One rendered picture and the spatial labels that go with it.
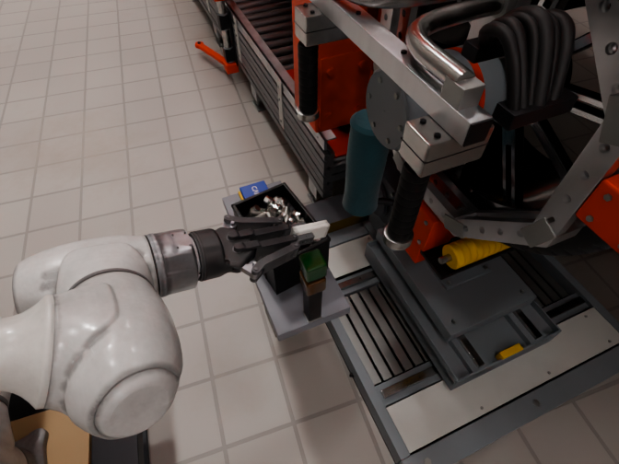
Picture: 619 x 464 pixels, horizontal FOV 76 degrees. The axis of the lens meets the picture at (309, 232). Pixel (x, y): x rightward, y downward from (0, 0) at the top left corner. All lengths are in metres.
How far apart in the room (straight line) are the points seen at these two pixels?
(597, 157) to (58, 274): 0.65
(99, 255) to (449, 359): 0.95
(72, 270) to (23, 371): 0.14
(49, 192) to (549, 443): 2.03
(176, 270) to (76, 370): 0.21
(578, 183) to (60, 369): 0.62
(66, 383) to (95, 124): 2.00
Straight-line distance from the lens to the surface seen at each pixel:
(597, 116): 0.73
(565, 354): 1.44
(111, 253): 0.53
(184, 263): 0.56
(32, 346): 0.42
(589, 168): 0.61
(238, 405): 1.28
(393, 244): 0.59
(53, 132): 2.38
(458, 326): 1.17
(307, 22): 0.71
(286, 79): 1.65
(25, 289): 0.55
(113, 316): 0.41
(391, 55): 0.54
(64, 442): 1.06
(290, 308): 0.87
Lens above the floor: 1.22
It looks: 52 degrees down
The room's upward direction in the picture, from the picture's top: straight up
